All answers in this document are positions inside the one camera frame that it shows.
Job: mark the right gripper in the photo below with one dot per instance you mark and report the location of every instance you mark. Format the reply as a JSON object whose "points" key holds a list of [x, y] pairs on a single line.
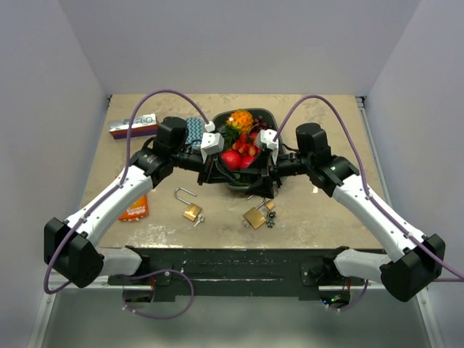
{"points": [[264, 186]]}

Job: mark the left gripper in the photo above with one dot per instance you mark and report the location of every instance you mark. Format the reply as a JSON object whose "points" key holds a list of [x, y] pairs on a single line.
{"points": [[214, 171]]}

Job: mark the large brass padlock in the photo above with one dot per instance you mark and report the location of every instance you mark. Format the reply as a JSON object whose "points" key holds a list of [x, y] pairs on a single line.
{"points": [[253, 217]]}

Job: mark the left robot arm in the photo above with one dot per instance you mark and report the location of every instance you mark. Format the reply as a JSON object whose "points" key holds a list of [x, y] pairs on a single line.
{"points": [[71, 246]]}

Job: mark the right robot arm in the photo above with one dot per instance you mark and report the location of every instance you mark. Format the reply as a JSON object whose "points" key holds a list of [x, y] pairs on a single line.
{"points": [[411, 259]]}

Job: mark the left red apple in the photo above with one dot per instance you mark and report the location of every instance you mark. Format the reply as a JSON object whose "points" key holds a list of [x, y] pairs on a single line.
{"points": [[232, 159]]}

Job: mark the red apple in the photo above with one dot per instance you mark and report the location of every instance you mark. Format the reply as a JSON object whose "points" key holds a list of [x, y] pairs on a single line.
{"points": [[232, 159], [246, 161]]}

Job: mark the grey fruit tray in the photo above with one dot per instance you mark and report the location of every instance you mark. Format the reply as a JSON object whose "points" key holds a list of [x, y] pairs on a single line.
{"points": [[220, 120]]}

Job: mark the right red apple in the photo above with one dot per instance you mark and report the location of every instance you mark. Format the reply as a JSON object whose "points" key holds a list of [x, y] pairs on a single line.
{"points": [[246, 161]]}

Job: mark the strawberry pile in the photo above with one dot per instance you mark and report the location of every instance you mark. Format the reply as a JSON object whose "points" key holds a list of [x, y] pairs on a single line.
{"points": [[246, 144]]}

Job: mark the open brass padlock left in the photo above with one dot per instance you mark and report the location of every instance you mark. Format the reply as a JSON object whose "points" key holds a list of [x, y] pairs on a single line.
{"points": [[192, 211]]}

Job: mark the purple grape bunch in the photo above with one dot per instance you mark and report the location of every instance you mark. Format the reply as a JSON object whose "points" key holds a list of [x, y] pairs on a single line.
{"points": [[260, 124]]}

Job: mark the orange pineapple toy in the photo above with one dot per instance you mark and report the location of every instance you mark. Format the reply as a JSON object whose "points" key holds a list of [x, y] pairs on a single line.
{"points": [[240, 120]]}

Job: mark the purple white toothpaste box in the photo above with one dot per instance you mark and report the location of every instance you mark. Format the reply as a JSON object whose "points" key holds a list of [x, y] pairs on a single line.
{"points": [[145, 125]]}

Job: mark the orange razor package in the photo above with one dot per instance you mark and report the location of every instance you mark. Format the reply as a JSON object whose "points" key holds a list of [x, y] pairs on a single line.
{"points": [[139, 209]]}

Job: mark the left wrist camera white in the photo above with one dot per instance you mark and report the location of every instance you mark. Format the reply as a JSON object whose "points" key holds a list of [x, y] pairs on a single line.
{"points": [[212, 142]]}

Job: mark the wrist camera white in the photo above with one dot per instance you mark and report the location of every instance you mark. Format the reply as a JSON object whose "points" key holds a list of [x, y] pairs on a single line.
{"points": [[212, 142], [269, 139]]}

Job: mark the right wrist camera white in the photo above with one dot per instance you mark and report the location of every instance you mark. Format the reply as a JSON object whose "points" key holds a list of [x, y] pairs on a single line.
{"points": [[269, 139]]}

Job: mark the small key with ring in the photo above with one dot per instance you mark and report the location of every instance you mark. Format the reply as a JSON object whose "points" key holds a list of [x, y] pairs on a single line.
{"points": [[200, 219]]}

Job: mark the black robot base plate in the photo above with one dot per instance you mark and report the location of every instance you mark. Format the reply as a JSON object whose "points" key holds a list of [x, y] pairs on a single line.
{"points": [[304, 274]]}

